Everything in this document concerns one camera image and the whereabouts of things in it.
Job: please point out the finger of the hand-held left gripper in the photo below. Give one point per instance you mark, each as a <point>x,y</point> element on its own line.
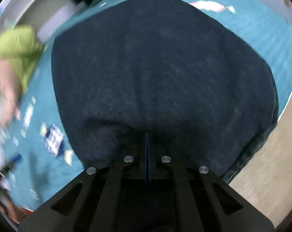
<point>16,159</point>

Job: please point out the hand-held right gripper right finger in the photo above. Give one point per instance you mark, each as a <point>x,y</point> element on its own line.
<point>184,198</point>

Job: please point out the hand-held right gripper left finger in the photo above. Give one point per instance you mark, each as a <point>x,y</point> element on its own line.
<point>112,198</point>

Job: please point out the dark denim jacket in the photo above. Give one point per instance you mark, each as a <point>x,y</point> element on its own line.
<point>160,77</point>

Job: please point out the pink quilt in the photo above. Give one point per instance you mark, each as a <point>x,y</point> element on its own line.
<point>3,87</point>

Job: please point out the green quilt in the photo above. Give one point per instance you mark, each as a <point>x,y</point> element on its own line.
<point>15,43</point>

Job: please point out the teal candy print bed sheet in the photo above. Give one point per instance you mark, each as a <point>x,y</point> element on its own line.
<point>257,33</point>

